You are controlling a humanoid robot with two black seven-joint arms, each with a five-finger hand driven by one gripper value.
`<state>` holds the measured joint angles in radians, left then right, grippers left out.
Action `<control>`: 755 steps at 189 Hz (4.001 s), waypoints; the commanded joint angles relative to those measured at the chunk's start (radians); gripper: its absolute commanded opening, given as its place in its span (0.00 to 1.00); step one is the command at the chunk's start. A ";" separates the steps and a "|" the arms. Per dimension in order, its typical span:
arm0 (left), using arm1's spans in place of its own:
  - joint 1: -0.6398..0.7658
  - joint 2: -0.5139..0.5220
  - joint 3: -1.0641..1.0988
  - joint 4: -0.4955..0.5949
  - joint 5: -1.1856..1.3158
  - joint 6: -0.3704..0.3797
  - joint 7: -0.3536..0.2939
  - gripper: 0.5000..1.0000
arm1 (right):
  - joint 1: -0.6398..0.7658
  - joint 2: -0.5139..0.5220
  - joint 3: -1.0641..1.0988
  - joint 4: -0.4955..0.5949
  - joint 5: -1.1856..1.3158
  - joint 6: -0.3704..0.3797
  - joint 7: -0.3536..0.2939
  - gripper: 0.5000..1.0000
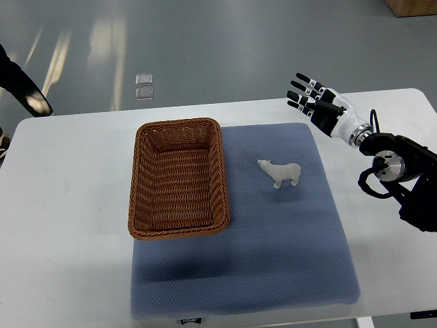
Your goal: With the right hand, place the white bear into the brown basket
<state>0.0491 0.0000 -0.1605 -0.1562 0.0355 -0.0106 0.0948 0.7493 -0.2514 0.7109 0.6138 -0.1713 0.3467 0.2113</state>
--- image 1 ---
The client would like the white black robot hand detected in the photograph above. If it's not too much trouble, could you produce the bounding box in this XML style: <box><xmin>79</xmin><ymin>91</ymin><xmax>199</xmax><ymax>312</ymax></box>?
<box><xmin>287</xmin><ymin>72</ymin><xmax>373</xmax><ymax>148</ymax></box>

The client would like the white bear figurine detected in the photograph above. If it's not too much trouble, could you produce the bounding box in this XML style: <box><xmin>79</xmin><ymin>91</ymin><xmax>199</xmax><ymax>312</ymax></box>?
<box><xmin>257</xmin><ymin>159</ymin><xmax>301</xmax><ymax>189</ymax></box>

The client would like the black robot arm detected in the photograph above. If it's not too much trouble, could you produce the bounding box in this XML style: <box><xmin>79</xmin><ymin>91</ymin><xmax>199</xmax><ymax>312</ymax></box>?
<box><xmin>358</xmin><ymin>133</ymin><xmax>436</xmax><ymax>232</ymax></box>

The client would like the brown wicker basket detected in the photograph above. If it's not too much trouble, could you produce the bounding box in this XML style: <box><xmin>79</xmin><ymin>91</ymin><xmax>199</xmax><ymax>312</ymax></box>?
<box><xmin>128</xmin><ymin>118</ymin><xmax>230</xmax><ymax>241</ymax></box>

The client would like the wooden box corner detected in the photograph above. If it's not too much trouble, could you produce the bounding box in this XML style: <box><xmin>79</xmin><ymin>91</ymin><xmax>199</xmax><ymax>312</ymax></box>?
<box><xmin>384</xmin><ymin>0</ymin><xmax>436</xmax><ymax>18</ymax></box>

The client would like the blue quilted mat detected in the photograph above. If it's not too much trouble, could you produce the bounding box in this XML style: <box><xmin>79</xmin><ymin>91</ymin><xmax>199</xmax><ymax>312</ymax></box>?
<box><xmin>130</xmin><ymin>123</ymin><xmax>361</xmax><ymax>320</ymax></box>

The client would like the lower clear floor tile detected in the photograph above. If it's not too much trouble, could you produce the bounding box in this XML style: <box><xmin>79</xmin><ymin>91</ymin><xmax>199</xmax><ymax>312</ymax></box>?
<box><xmin>135</xmin><ymin>87</ymin><xmax>154</xmax><ymax>100</ymax></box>

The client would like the clear floor tile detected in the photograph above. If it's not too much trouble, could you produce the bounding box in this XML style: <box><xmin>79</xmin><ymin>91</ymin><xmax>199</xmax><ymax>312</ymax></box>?
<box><xmin>135</xmin><ymin>73</ymin><xmax>153</xmax><ymax>85</ymax></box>
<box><xmin>135</xmin><ymin>87</ymin><xmax>154</xmax><ymax>100</ymax></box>

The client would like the upper clear floor tile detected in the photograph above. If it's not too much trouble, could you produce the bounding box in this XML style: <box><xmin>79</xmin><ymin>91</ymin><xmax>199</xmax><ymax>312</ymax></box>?
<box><xmin>135</xmin><ymin>73</ymin><xmax>153</xmax><ymax>85</ymax></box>

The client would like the black table control panel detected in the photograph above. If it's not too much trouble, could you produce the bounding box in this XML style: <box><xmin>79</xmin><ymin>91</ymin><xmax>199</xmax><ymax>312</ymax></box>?
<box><xmin>410</xmin><ymin>310</ymin><xmax>437</xmax><ymax>320</ymax></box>

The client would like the person in dark clothes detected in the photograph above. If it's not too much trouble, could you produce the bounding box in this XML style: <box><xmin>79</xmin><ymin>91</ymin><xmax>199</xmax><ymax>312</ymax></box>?
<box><xmin>1</xmin><ymin>45</ymin><xmax>53</xmax><ymax>117</ymax></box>

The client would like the black white shoe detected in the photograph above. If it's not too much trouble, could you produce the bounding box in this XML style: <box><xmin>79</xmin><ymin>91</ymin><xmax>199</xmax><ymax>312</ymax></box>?
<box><xmin>0</xmin><ymin>128</ymin><xmax>11</xmax><ymax>159</ymax></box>

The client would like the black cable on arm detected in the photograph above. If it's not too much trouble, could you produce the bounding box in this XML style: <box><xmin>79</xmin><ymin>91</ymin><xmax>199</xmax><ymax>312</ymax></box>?
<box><xmin>369</xmin><ymin>109</ymin><xmax>382</xmax><ymax>133</ymax></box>

